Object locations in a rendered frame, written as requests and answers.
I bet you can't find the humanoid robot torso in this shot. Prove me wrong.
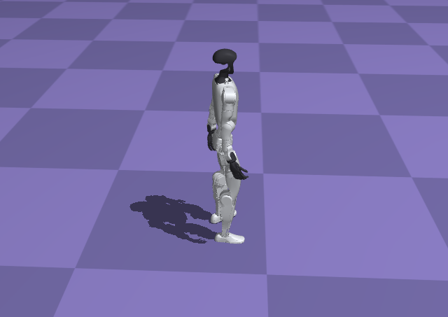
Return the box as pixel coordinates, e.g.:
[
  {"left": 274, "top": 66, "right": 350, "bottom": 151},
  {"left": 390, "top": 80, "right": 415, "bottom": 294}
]
[{"left": 212, "top": 76, "right": 239, "bottom": 153}]

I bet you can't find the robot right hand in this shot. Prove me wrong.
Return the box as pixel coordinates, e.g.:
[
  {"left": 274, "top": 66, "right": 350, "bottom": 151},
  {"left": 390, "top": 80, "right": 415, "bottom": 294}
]
[{"left": 227, "top": 152, "right": 248, "bottom": 180}]

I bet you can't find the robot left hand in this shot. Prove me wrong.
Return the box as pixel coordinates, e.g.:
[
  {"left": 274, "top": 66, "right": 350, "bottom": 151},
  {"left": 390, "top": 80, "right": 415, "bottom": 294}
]
[{"left": 207, "top": 125, "right": 216, "bottom": 151}]

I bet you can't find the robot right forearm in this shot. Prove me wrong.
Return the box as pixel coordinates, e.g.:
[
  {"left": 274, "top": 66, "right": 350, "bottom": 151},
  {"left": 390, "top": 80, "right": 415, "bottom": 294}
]
[{"left": 220, "top": 124, "right": 233, "bottom": 161}]

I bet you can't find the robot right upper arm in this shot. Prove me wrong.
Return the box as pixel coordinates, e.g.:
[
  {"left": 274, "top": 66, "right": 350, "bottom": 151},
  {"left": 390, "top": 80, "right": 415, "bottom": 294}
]
[{"left": 221, "top": 87, "right": 237, "bottom": 131}]

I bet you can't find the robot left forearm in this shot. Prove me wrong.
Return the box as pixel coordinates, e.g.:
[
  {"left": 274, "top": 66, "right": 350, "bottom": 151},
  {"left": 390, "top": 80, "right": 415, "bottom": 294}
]
[{"left": 206, "top": 104, "right": 216, "bottom": 130}]

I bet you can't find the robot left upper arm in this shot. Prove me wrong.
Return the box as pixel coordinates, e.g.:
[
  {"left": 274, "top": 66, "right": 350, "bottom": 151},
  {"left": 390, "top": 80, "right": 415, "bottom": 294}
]
[{"left": 211, "top": 73, "right": 219, "bottom": 107}]

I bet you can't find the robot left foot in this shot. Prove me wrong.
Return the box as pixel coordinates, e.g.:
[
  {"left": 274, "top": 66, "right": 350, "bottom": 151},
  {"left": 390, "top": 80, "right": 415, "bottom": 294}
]
[{"left": 211, "top": 210, "right": 237, "bottom": 223}]

